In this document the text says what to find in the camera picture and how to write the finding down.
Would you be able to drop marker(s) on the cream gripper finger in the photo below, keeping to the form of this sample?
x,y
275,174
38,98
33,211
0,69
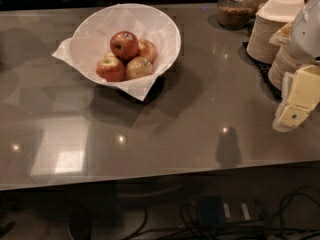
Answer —
x,y
307,91

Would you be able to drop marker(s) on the red apple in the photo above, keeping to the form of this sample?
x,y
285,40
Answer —
x,y
111,69
124,45
147,50

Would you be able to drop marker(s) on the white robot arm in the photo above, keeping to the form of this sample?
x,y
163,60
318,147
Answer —
x,y
304,38

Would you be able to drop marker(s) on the front right yellowish apple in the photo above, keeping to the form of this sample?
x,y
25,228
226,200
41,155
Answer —
x,y
138,67

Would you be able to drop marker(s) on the white bowl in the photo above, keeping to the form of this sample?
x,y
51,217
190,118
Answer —
x,y
100,27

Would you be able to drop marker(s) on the hidden small apple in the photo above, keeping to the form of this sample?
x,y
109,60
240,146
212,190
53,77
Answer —
x,y
109,54

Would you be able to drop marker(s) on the right stack of plates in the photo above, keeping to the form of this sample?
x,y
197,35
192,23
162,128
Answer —
x,y
282,63

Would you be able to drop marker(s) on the stack of plates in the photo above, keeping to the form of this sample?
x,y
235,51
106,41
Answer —
x,y
282,63
259,48

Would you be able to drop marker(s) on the black mat under plates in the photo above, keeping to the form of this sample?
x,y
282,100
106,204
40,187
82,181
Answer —
x,y
263,69

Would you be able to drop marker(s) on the left stack of plates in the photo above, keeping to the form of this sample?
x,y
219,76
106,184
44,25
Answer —
x,y
259,48

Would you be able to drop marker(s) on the white foam container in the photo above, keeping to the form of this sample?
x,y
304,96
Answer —
x,y
281,10

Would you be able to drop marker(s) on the blue power box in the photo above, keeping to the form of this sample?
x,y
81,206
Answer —
x,y
210,211

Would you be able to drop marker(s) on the glass jar with grains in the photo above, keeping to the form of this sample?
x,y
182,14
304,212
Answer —
x,y
235,14

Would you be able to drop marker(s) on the white paper liner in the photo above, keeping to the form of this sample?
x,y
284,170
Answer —
x,y
83,47

